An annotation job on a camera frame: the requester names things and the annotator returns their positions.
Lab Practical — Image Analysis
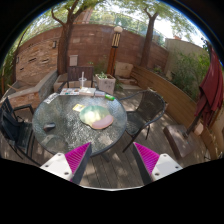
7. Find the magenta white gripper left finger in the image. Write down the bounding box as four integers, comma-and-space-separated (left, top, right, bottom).
41, 142, 92, 185

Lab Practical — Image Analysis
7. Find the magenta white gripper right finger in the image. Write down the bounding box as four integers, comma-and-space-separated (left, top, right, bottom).
133, 142, 182, 185

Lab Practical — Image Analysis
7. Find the green pink mouse pad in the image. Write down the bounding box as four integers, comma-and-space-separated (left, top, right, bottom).
79, 105, 114, 129

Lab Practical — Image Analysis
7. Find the square umbrella base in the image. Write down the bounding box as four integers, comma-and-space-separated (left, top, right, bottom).
163, 125, 204, 160

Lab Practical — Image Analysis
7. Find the round glass patio table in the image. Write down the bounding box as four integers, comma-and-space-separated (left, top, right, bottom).
32, 95, 127, 156

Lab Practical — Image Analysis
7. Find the yellow sticky note pad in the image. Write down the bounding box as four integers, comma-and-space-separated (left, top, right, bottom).
73, 104, 85, 112

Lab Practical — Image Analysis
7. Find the black wicker chair right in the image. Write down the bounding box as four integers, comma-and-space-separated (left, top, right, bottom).
120, 90, 165, 152

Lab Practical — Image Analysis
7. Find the black metal chair left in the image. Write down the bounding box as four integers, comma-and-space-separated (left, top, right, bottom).
0, 98, 38, 165

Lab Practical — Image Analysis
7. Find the small card on table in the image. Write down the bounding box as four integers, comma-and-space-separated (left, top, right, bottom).
43, 93, 59, 104

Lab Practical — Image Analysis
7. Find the colourful magazine on table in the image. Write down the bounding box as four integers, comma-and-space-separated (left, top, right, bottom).
60, 88, 79, 96

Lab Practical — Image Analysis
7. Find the white book on table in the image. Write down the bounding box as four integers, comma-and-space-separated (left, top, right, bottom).
79, 87, 96, 96

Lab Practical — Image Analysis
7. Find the plastic cup with straw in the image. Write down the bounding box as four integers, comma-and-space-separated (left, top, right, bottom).
79, 71, 87, 89

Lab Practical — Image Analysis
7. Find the white square planter box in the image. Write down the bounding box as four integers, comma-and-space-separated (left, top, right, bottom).
96, 74, 116, 94

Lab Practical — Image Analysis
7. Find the closed red patio umbrella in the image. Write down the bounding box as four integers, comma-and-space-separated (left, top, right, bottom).
195, 44, 223, 126

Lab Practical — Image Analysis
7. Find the dark chair behind table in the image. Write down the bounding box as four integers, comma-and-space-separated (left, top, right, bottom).
57, 66, 94, 93

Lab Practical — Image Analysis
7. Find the right tree trunk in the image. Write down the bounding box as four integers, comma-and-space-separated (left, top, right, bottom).
140, 7, 158, 68

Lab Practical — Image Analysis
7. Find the tree trunk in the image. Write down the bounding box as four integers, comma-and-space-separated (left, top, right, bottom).
140, 7, 158, 68
51, 0, 82, 74

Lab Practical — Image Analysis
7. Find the left tree trunk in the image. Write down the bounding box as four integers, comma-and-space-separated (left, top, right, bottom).
51, 0, 82, 74

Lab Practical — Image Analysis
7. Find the wooden lamp post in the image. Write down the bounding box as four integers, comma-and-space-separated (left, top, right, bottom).
107, 26, 123, 75

